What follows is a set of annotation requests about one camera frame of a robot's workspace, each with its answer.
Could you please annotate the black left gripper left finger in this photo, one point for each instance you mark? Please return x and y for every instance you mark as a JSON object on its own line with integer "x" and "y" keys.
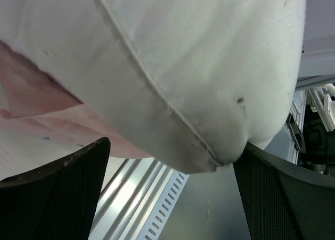
{"x": 57, "y": 200}

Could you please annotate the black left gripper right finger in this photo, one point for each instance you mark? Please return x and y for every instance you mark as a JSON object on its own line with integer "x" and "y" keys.
{"x": 282, "y": 200}

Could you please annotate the purple Elsa pillowcase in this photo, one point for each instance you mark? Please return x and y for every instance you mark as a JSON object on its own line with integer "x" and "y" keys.
{"x": 35, "y": 104}

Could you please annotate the white pillow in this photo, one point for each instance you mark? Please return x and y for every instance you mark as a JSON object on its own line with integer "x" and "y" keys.
{"x": 189, "y": 82}

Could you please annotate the aluminium front rail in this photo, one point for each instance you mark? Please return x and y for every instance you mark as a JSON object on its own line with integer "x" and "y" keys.
{"x": 127, "y": 194}

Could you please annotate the white slotted cable duct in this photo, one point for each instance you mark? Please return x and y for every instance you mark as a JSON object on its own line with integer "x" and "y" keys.
{"x": 163, "y": 207}

